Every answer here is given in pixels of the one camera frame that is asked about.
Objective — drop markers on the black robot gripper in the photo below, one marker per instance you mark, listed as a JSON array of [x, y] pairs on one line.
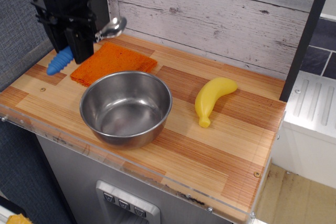
[[72, 23]]

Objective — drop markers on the blue handled metal spoon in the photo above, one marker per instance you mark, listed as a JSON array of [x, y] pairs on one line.
[[112, 29]]

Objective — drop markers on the stainless steel bowl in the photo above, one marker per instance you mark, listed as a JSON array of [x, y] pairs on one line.
[[127, 109]]

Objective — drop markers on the orange cloth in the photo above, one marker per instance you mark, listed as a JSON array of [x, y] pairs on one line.
[[111, 58]]

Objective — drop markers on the yellow toy banana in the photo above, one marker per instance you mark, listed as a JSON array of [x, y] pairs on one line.
[[208, 96]]

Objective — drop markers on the grey toy fridge cabinet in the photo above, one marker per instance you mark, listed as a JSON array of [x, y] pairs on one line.
[[85, 181]]

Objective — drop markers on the yellow object bottom corner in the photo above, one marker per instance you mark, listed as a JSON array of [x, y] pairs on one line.
[[18, 219]]

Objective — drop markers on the white toy sink unit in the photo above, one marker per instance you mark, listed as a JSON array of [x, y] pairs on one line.
[[306, 138]]

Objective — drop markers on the black vertical post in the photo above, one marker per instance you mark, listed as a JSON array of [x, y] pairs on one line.
[[309, 28]]

